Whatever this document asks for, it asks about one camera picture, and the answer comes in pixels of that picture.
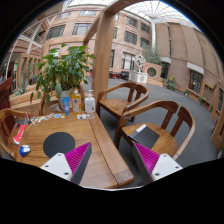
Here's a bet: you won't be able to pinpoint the near wooden armchair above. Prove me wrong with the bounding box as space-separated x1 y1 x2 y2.
114 100 196 160

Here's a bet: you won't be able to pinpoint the wooden armchair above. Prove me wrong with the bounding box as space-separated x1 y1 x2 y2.
0 108 30 159
114 100 196 160
96 82 149 119

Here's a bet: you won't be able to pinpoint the small items on table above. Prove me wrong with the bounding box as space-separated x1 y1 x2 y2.
31 113 65 124

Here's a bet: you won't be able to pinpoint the far wooden armchair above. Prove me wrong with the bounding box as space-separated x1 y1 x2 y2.
96 82 149 119

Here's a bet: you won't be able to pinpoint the white sculpture on pedestal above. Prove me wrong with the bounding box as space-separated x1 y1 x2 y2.
129 54 147 84

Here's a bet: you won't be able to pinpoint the dark grey notebook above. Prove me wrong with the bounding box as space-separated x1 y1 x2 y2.
129 124 160 149

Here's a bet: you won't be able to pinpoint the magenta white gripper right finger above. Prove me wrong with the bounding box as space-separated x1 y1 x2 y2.
133 143 182 185

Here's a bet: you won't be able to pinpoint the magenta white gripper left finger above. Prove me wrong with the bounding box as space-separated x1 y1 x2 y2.
41 143 92 185

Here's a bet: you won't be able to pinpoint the white pump dispenser bottle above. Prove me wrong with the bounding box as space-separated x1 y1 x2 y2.
85 90 95 114

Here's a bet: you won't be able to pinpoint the round dark grey mouse pad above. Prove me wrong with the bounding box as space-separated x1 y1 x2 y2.
43 132 75 158

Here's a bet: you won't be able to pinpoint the green potted plant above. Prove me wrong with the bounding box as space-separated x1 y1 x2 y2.
36 46 94 114

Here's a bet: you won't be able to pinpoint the yellow liquid bottle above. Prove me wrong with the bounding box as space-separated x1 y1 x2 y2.
72 90 81 114

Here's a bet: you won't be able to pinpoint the wooden pillar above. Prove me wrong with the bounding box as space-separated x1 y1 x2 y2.
83 0 142 98

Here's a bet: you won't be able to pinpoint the left wooden armchair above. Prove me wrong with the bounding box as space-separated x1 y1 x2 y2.
0 108 30 159

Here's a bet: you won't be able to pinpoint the blue tube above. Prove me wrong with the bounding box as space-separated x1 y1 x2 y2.
61 97 70 116

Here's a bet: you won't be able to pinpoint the red white flat package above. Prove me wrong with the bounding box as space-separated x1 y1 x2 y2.
13 124 27 145

